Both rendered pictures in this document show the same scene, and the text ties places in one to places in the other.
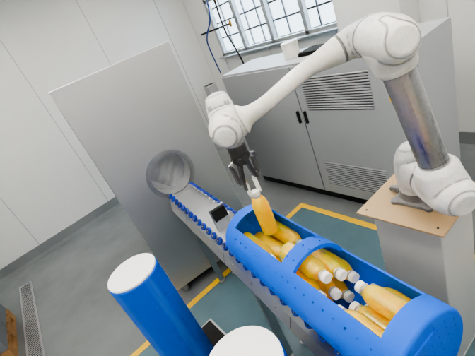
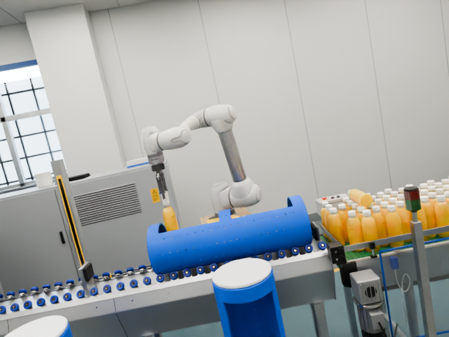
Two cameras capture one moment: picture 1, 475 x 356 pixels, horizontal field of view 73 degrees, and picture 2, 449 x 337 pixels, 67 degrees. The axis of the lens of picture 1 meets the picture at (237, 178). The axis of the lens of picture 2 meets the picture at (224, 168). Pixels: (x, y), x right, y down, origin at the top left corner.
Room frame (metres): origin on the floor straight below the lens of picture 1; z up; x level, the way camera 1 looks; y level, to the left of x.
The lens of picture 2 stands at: (0.13, 1.61, 1.72)
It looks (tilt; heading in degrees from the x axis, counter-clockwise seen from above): 8 degrees down; 292
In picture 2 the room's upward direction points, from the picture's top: 12 degrees counter-clockwise
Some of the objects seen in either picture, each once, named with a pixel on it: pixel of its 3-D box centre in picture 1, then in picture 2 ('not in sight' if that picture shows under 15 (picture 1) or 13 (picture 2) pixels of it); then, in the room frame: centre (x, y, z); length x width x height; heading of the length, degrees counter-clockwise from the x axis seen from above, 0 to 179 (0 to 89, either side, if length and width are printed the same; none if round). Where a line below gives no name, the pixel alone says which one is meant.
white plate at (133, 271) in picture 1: (131, 272); (31, 336); (1.46, 0.73, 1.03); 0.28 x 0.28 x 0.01
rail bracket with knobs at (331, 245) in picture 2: not in sight; (336, 253); (0.31, -0.11, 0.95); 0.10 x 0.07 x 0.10; 111
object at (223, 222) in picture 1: (220, 217); (88, 277); (1.67, 0.19, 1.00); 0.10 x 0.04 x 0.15; 111
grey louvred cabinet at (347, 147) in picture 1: (324, 126); (80, 249); (2.96, -1.01, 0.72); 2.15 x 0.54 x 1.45; 28
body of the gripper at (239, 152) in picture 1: (239, 154); (159, 171); (1.18, -0.04, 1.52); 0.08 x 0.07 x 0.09; 111
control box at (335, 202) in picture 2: not in sight; (333, 204); (0.33, -0.63, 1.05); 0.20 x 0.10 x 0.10; 21
